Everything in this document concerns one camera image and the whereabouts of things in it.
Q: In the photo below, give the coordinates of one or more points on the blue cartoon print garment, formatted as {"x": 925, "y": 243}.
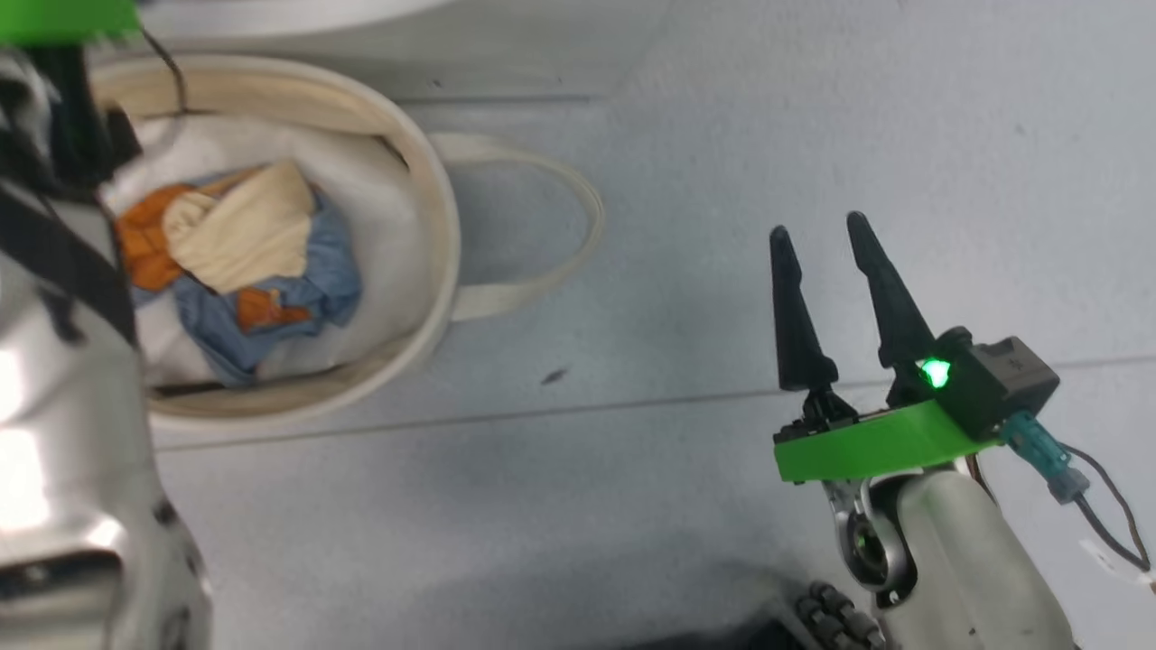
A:
{"x": 316, "y": 271}

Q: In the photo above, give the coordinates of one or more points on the cream beige garment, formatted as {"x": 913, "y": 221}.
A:
{"x": 244, "y": 235}

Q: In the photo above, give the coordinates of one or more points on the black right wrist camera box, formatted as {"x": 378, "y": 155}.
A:
{"x": 993, "y": 379}

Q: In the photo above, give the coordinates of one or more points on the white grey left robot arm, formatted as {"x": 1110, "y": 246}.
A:
{"x": 63, "y": 469}

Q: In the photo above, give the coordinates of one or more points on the white front-load washing machine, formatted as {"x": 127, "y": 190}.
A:
{"x": 506, "y": 45}

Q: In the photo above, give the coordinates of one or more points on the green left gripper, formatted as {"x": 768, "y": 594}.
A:
{"x": 54, "y": 18}

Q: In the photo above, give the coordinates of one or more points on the cream canvas laundry basket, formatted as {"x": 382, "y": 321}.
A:
{"x": 433, "y": 235}

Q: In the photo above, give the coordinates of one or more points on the white cloth basket filler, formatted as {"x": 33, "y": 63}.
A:
{"x": 370, "y": 190}

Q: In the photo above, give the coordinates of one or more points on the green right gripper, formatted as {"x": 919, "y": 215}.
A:
{"x": 876, "y": 447}

